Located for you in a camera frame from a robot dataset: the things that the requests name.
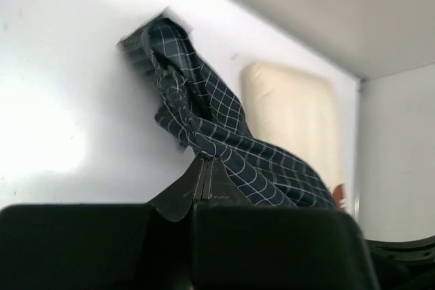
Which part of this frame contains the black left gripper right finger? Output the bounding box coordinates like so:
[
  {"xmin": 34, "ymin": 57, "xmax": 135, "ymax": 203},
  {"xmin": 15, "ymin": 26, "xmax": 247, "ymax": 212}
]
[{"xmin": 206, "ymin": 158, "xmax": 252, "ymax": 206}]

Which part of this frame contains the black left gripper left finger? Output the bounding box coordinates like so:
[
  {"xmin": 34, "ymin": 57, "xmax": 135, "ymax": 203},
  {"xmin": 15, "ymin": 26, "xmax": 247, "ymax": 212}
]
[{"xmin": 148, "ymin": 157, "xmax": 204, "ymax": 223}]

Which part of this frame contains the dark grid-pattern pillowcase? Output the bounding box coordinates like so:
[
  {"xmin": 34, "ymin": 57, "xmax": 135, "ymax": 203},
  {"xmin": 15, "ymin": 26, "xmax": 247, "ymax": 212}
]
[{"xmin": 118, "ymin": 17, "xmax": 336, "ymax": 209}]

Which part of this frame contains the cream pillow with bear print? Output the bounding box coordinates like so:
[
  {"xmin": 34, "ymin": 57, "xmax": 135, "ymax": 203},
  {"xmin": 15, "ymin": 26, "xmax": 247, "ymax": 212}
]
[{"xmin": 241, "ymin": 62, "xmax": 345, "ymax": 209}]

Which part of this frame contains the aluminium frame rail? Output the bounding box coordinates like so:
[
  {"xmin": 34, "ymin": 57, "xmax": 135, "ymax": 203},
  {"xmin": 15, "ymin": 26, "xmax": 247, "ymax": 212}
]
[{"xmin": 352, "ymin": 78, "xmax": 366, "ymax": 221}]

